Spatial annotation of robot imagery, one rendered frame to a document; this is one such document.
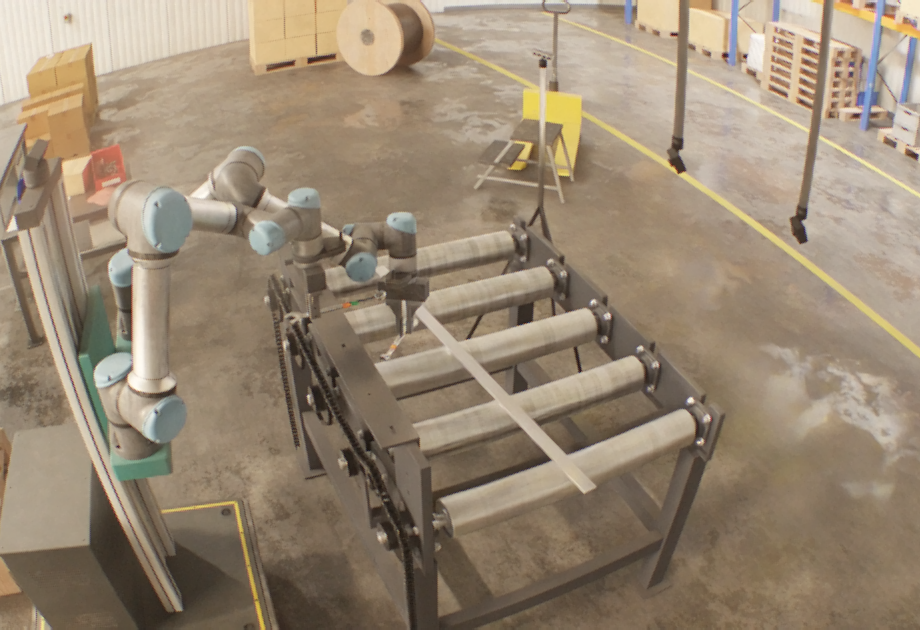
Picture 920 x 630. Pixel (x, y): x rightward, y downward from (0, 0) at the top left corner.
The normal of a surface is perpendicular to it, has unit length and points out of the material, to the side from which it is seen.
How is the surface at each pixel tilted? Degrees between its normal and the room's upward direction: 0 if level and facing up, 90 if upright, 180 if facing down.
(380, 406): 0
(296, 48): 90
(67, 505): 0
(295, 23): 90
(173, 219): 83
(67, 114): 90
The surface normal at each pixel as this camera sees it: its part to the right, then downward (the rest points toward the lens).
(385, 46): -0.62, 0.44
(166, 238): 0.84, 0.18
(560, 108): -0.24, 0.54
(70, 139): 0.44, 0.50
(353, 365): -0.01, -0.83
